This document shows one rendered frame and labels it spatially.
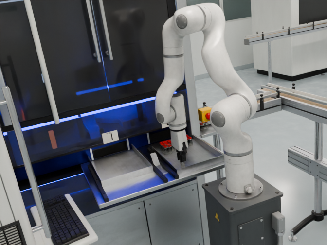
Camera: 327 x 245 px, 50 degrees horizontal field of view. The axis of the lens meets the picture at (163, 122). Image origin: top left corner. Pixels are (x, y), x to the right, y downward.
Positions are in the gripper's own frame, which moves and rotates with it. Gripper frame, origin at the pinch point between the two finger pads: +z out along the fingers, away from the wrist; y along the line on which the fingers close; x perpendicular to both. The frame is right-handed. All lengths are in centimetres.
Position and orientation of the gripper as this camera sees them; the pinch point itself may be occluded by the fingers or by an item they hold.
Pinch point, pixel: (181, 156)
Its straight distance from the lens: 175.0
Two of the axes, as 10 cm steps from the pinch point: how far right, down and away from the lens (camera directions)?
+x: 9.2, -2.4, 3.2
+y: 3.8, 2.8, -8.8
